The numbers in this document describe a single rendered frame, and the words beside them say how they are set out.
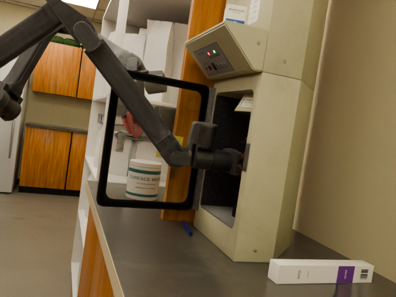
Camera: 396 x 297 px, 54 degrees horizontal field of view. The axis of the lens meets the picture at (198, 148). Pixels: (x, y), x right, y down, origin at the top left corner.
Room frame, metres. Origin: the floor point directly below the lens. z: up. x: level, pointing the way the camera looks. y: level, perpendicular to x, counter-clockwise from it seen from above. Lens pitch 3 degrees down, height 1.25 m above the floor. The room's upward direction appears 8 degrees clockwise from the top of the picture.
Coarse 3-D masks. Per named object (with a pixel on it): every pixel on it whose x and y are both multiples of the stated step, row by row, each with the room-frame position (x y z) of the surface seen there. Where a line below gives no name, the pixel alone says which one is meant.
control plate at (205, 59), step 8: (208, 48) 1.08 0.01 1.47; (216, 48) 1.03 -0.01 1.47; (200, 56) 1.16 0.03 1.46; (208, 56) 1.11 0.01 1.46; (216, 56) 1.07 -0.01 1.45; (224, 56) 1.03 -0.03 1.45; (208, 64) 1.15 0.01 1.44; (224, 64) 1.06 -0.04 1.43; (208, 72) 1.20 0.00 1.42; (216, 72) 1.14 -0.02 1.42
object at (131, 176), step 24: (168, 96) 1.18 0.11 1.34; (192, 96) 1.21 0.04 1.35; (120, 120) 1.13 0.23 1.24; (168, 120) 1.19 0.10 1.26; (192, 120) 1.22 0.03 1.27; (144, 144) 1.16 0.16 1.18; (120, 168) 1.13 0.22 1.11; (144, 168) 1.16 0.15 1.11; (168, 168) 1.19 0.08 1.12; (120, 192) 1.14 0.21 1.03; (144, 192) 1.17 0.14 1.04; (168, 192) 1.20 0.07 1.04
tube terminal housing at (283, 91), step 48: (240, 0) 1.14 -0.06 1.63; (288, 0) 0.96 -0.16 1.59; (288, 48) 0.97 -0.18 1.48; (240, 96) 1.22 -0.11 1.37; (288, 96) 0.98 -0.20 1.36; (288, 144) 0.99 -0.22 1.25; (240, 192) 0.97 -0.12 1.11; (288, 192) 1.04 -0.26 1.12; (240, 240) 0.95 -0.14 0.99; (288, 240) 1.14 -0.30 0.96
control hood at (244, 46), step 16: (208, 32) 1.02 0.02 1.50; (224, 32) 0.94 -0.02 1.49; (240, 32) 0.93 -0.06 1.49; (256, 32) 0.94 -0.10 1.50; (192, 48) 1.18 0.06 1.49; (224, 48) 1.00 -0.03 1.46; (240, 48) 0.93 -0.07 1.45; (256, 48) 0.94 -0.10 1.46; (240, 64) 0.98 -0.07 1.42; (256, 64) 0.95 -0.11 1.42
